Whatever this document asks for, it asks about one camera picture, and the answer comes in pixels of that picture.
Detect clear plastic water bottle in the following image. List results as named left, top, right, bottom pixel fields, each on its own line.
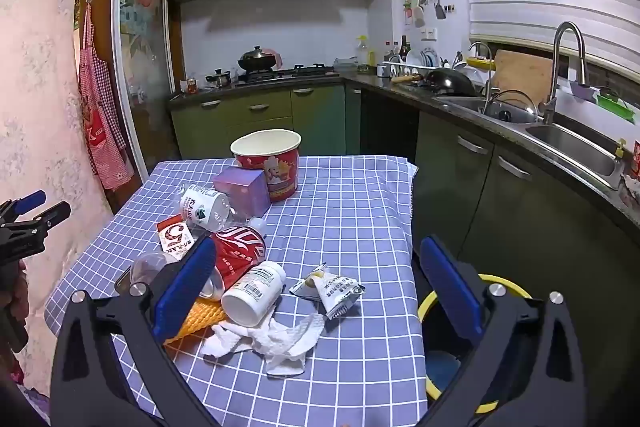
left=178, top=184, right=237, bottom=234

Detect green plastic tray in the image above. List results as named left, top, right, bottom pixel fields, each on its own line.
left=597, top=92, right=637, bottom=122

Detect black pot with lid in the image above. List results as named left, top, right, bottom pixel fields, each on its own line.
left=237, top=45, right=279, bottom=73

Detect red paper bucket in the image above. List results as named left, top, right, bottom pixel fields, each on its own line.
left=230, top=129, right=303, bottom=203

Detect wooden cutting board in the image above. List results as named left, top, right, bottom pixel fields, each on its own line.
left=487, top=49, right=557, bottom=108

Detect glass door with decals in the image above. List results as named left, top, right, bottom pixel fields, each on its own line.
left=112, top=0, right=172, bottom=180

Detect black wok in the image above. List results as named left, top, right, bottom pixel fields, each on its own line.
left=392, top=67, right=477, bottom=98

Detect steel sink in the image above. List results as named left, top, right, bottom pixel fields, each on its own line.
left=524, top=122, right=622, bottom=191

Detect red checked apron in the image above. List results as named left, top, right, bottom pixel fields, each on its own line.
left=77, top=0, right=136, bottom=191

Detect red soda can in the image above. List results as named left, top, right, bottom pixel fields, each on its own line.
left=199, top=224, right=269, bottom=303

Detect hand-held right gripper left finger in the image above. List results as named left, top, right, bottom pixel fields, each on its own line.
left=50, top=234, right=221, bottom=427

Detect hanging kitchen utensils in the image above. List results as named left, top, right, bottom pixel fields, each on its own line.
left=402, top=0, right=455, bottom=28

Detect clear plastic cup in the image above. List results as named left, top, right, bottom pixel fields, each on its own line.
left=114, top=251, right=179, bottom=296

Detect blue checked tablecloth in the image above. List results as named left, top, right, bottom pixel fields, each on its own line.
left=44, top=154, right=430, bottom=427

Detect orange foam net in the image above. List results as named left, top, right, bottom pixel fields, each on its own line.
left=162, top=296, right=229, bottom=346

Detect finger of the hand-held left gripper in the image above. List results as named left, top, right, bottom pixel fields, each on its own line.
left=0, top=189, right=47, bottom=228
left=0, top=200, right=72, bottom=263

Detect gas stove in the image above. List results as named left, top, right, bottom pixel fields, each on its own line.
left=234, top=63, right=342, bottom=86

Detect glass pot lid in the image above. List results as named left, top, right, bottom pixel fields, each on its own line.
left=479, top=89, right=539, bottom=124

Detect green lower cabinets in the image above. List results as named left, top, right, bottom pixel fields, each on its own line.
left=169, top=83, right=640, bottom=288

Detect steel faucet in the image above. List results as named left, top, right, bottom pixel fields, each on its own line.
left=541, top=21, right=589, bottom=126

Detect dish rack with dishes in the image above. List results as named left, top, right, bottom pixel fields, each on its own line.
left=382, top=47, right=455, bottom=80

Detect red sachet packet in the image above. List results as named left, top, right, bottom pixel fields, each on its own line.
left=156, top=214, right=199, bottom=254

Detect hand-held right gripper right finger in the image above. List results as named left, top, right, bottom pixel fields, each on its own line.
left=419, top=234, right=588, bottom=427

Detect white pill bottle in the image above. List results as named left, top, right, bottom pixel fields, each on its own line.
left=221, top=260, right=287, bottom=327

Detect white snack wrapper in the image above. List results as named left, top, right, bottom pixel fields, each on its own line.
left=289, top=262, right=366, bottom=321

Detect purple box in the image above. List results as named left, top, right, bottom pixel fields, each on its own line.
left=212, top=166, right=272, bottom=221

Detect crumpled white tissue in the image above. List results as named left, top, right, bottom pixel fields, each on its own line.
left=202, top=311, right=327, bottom=378

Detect small steel pot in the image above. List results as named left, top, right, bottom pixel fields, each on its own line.
left=205, top=68, right=232, bottom=89

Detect yellow-rimmed black trash bin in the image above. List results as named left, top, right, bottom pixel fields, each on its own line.
left=417, top=273, right=534, bottom=414

